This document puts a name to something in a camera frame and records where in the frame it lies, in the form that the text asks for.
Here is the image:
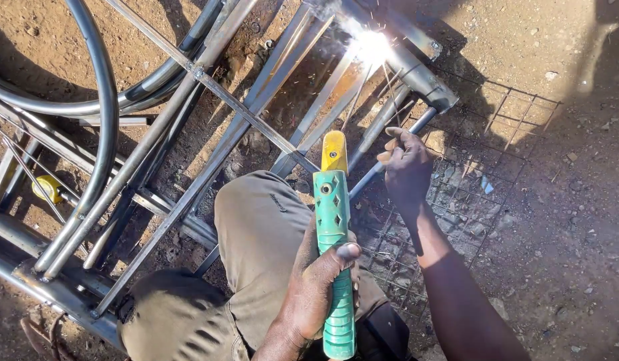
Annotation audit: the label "person's right hand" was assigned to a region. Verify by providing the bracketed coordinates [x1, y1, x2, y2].
[376, 126, 436, 212]

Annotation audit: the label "person's left hand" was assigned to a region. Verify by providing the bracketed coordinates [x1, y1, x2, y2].
[277, 216, 363, 348]

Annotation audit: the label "thin spare welding rod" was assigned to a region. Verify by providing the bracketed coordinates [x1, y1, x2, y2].
[377, 68, 404, 98]
[384, 100, 416, 126]
[382, 63, 402, 129]

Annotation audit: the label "green yellow welding electrode holder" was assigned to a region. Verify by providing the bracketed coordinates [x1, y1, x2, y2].
[312, 130, 358, 361]

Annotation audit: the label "burning welding electrode rod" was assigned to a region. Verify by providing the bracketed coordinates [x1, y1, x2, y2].
[341, 61, 374, 132]

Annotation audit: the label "thick round steel pipe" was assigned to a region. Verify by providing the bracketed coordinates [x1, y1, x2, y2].
[334, 0, 460, 115]

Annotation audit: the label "person's khaki trousers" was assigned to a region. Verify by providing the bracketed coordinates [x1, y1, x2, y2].
[116, 170, 390, 361]

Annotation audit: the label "person's black shoe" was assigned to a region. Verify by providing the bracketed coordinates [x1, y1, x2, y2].
[355, 301, 418, 361]

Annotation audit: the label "curved grey steel pipe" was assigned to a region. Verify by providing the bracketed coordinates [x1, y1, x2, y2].
[33, 0, 121, 274]
[0, 0, 226, 117]

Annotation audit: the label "small yellow round object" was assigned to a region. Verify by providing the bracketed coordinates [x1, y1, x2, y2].
[31, 174, 65, 205]

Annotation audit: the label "brown worn sandal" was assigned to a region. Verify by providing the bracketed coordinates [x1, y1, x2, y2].
[20, 310, 82, 361]

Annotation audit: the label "rusty wire mesh panel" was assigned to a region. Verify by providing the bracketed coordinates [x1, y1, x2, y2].
[349, 75, 565, 314]

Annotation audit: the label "welded square tube steel frame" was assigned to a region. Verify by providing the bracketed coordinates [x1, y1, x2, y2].
[0, 0, 440, 322]

